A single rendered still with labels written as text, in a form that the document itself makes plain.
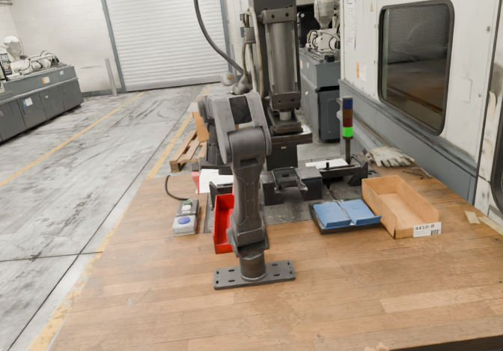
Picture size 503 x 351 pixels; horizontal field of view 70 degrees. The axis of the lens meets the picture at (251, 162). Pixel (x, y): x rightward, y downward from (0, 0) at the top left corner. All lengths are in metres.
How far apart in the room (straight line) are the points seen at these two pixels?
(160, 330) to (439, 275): 0.63
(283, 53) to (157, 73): 9.65
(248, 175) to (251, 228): 0.17
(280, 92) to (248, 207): 0.46
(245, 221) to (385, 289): 0.35
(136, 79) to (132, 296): 10.06
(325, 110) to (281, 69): 3.24
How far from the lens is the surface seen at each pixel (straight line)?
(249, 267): 0.88
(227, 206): 1.22
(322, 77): 4.25
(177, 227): 1.13
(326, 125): 4.38
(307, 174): 1.23
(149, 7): 10.61
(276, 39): 1.10
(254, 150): 0.67
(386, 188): 1.27
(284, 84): 1.11
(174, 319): 0.87
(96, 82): 11.33
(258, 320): 0.82
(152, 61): 10.67
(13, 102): 7.73
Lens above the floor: 1.48
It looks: 21 degrees down
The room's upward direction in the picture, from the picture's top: 7 degrees counter-clockwise
